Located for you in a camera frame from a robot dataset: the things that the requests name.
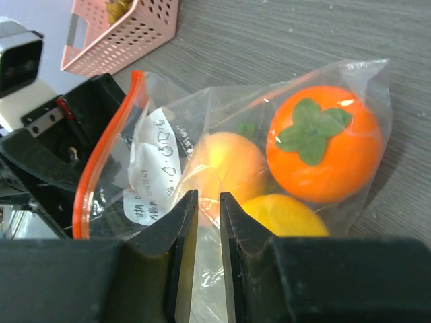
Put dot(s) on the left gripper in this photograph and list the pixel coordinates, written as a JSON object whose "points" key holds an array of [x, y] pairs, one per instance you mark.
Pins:
{"points": [[41, 164]]}

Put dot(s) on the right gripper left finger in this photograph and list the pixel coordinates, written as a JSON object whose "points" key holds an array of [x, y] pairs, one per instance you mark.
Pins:
{"points": [[148, 278]]}

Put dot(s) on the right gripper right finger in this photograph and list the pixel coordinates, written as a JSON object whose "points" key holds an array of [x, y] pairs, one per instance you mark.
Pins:
{"points": [[274, 279]]}

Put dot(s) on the clear zip top bag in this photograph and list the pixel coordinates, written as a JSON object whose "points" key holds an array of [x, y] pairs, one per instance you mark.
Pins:
{"points": [[132, 177]]}

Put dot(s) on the fake brown longan bunch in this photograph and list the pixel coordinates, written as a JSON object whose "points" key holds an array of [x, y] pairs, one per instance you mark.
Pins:
{"points": [[116, 9]]}

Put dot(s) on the fake lemon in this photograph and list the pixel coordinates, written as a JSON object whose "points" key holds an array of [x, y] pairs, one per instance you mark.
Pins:
{"points": [[285, 216]]}

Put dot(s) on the fake orange persimmon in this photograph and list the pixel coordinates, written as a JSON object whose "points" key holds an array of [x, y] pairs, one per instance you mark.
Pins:
{"points": [[323, 144]]}

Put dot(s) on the pink plastic basket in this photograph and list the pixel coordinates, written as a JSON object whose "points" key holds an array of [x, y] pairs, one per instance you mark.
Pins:
{"points": [[94, 46]]}

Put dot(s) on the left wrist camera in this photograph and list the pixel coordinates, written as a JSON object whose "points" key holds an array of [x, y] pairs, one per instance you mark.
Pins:
{"points": [[22, 91]]}

